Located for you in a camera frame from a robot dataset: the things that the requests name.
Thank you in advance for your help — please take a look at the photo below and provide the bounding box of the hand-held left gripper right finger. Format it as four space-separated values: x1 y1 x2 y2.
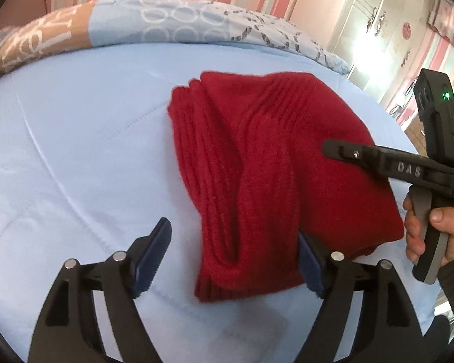
293 232 426 363

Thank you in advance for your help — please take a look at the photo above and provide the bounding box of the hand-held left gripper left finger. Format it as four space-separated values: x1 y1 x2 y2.
27 217 173 363

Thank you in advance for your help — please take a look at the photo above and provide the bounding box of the red knitted sweater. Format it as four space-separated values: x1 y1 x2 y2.
167 70 405 304

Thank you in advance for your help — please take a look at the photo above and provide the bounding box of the white wardrobe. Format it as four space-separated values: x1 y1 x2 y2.
327 0 436 103

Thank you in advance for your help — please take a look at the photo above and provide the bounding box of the pink curtain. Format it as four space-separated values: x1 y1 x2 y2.
426 0 454 61

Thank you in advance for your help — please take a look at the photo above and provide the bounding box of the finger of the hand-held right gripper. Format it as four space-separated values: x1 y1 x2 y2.
321 139 393 179

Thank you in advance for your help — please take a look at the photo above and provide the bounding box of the wooden dresser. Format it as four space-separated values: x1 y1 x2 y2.
403 119 429 156

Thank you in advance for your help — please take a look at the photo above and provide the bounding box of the patterned blue and brown quilt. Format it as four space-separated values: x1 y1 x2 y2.
0 0 350 88

